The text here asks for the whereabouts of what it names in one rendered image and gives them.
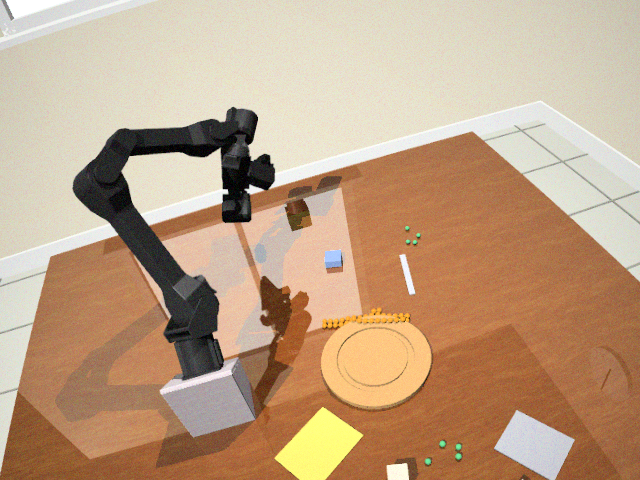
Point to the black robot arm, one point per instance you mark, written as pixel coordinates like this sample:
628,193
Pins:
103,189

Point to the pale yellow rectangular card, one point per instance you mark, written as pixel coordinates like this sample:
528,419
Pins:
319,447

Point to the white rectangular sheet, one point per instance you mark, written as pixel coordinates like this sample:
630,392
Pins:
534,445

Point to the white flat bar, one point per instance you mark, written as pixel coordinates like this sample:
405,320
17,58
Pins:
407,275

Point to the tan round board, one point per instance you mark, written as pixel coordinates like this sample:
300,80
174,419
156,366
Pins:
376,365

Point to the light blue flat block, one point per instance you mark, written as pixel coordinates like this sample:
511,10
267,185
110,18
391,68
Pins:
333,258

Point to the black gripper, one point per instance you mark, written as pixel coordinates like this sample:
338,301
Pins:
236,205

